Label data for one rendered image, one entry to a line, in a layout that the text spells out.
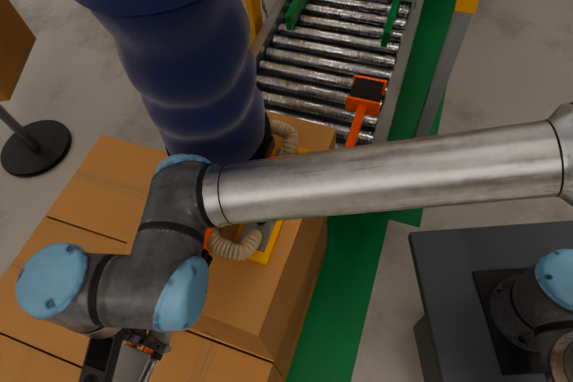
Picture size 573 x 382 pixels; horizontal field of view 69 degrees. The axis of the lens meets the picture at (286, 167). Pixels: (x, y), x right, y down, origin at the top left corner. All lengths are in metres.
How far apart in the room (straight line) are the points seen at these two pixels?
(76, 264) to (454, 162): 0.45
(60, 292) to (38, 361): 1.06
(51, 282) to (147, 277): 0.11
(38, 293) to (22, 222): 2.02
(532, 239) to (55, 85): 2.78
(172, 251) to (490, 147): 0.39
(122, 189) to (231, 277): 0.82
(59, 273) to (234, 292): 0.52
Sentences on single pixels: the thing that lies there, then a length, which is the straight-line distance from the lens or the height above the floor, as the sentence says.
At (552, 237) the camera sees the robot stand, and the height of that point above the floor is 0.75.
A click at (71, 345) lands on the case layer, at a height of 0.54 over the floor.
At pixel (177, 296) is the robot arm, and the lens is 0.52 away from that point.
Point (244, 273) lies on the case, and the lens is 1.02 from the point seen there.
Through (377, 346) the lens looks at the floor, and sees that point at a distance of 1.94.
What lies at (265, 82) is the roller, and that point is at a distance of 1.90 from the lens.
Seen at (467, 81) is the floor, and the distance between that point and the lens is 2.77.
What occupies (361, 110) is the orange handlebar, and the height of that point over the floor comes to 1.09.
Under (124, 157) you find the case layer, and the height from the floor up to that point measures 0.54.
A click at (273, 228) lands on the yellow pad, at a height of 0.97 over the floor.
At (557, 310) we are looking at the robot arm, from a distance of 1.05.
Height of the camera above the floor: 1.90
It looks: 58 degrees down
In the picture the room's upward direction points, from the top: 7 degrees counter-clockwise
